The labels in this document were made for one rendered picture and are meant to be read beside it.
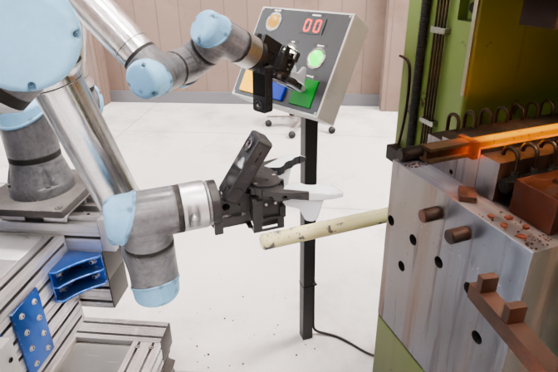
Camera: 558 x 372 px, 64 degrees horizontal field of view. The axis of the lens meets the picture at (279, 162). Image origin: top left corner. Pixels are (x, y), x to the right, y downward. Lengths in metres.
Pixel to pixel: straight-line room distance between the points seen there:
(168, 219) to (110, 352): 0.99
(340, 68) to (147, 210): 0.68
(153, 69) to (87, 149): 0.21
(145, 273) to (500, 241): 0.57
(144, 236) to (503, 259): 0.57
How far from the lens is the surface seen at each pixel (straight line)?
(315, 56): 1.21
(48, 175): 1.19
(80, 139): 0.74
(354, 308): 1.99
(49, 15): 0.55
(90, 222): 1.17
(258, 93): 1.07
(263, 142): 0.67
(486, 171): 0.91
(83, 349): 1.66
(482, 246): 0.87
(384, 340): 1.29
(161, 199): 0.68
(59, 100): 0.73
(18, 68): 0.55
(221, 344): 1.85
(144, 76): 0.88
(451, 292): 0.98
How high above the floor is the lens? 1.32
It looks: 24 degrees down
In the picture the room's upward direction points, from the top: 1 degrees counter-clockwise
